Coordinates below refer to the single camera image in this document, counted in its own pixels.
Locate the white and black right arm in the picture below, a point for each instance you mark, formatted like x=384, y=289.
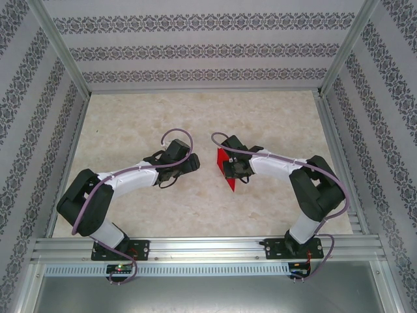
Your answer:
x=277, y=164

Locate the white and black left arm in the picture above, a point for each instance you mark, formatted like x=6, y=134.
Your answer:
x=137, y=177

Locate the grey metal sheet panel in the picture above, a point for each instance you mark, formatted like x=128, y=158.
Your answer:
x=208, y=293

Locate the aluminium frame crossbar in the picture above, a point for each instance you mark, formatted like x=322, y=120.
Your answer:
x=202, y=90

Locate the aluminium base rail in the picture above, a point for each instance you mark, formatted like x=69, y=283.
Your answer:
x=208, y=247

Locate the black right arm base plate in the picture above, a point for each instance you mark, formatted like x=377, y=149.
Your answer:
x=273, y=249

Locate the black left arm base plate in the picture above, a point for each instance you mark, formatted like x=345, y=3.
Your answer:
x=141, y=249

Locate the aluminium side rail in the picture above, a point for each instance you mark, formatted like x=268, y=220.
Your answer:
x=342, y=163
x=67, y=163

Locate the aluminium frame post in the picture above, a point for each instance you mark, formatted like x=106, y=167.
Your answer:
x=66, y=55
x=342, y=55

